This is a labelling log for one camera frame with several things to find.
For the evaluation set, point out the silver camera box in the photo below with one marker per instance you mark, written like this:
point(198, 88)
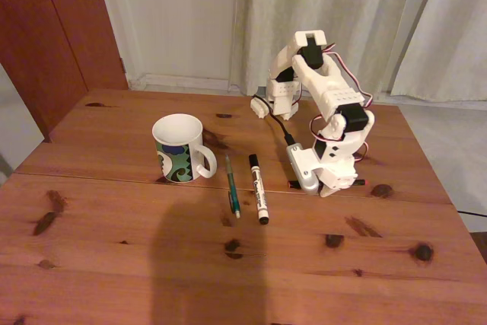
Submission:
point(304, 173)

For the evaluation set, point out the brown wooden cabinet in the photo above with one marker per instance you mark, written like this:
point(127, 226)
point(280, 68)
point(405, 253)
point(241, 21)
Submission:
point(45, 36)

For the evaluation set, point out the narrow white curtain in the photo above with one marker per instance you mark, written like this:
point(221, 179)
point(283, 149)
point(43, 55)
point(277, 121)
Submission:
point(456, 36)

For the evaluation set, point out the white whiteboard marker black cap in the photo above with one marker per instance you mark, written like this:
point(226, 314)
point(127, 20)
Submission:
point(258, 192)

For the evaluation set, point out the white mug green blue pattern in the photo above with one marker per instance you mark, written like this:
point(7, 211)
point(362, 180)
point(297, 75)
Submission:
point(179, 165)

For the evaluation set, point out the green mechanical pencil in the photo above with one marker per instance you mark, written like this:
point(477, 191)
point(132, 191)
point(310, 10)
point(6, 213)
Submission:
point(231, 184)

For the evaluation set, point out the black pen red ends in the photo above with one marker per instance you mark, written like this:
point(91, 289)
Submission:
point(293, 184)

